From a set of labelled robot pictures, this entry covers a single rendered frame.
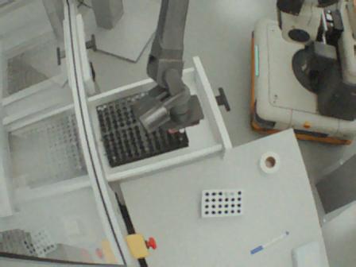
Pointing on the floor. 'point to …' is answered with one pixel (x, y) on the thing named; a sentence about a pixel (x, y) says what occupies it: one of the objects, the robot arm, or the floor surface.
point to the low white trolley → (246, 228)
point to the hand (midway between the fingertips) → (182, 125)
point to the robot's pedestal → (334, 189)
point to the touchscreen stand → (121, 26)
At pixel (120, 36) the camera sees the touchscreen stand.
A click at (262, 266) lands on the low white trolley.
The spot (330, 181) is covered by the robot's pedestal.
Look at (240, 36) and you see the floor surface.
